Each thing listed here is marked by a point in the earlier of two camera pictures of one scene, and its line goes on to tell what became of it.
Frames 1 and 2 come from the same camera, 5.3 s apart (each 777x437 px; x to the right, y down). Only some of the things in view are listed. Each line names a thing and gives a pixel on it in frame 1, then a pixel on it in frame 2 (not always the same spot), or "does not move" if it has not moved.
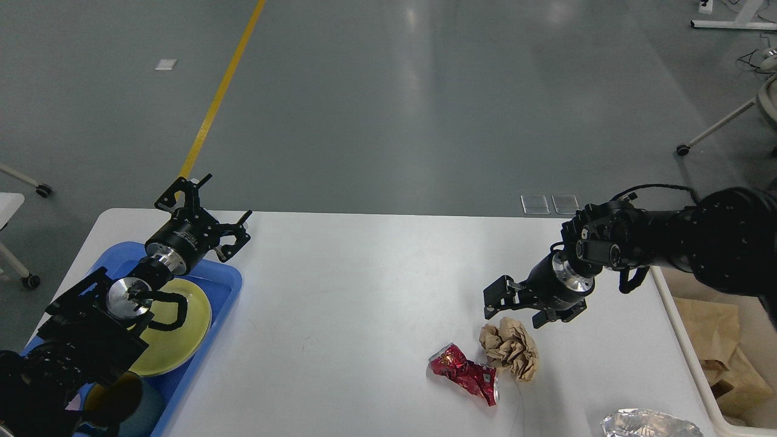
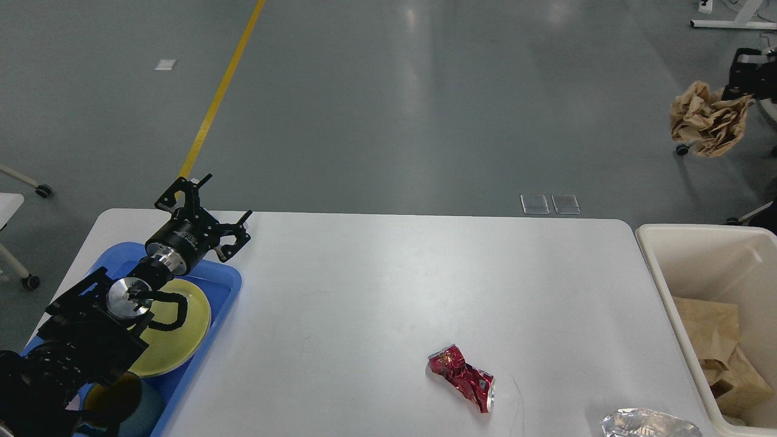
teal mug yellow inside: [134, 404] does not move
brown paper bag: [713, 328] does not move
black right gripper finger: [504, 294] -> [753, 73]
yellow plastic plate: [167, 349] does not move
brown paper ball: [508, 345] -> [701, 118]
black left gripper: [183, 240] does not move
